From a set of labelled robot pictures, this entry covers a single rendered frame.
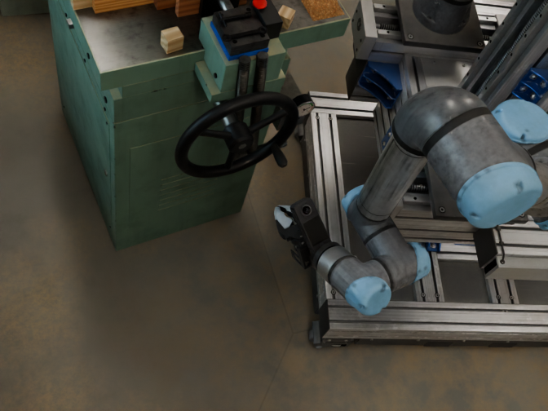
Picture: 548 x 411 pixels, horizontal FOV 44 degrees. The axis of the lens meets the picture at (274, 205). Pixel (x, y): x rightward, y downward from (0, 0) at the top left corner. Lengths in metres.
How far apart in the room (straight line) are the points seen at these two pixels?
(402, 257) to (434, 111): 0.41
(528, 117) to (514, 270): 0.39
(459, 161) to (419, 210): 0.58
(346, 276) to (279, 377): 0.88
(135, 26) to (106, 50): 0.09
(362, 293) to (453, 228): 0.48
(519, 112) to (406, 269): 0.39
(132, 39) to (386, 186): 0.63
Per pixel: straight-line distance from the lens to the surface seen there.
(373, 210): 1.31
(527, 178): 1.00
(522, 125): 1.42
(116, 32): 1.51
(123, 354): 2.10
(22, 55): 2.65
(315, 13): 1.62
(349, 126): 2.34
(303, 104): 1.73
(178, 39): 1.46
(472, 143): 1.00
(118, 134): 1.63
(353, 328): 1.99
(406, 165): 1.16
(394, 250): 1.34
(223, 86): 1.45
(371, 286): 1.27
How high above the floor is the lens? 2.02
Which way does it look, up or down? 60 degrees down
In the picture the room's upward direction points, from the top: 23 degrees clockwise
